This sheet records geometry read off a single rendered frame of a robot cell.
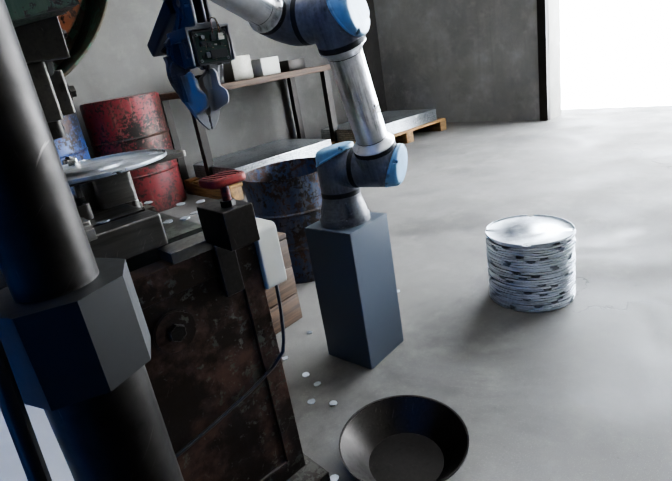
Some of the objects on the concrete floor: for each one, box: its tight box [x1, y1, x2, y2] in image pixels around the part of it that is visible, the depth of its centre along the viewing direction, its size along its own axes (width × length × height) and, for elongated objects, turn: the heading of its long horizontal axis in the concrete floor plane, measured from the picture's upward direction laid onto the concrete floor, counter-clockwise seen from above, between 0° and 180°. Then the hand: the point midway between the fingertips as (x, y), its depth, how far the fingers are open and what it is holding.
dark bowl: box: [339, 395, 470, 481], centre depth 116 cm, size 30×30×7 cm
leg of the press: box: [130, 231, 331, 481], centre depth 77 cm, size 92×12×90 cm, turn 157°
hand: (207, 121), depth 82 cm, fingers closed
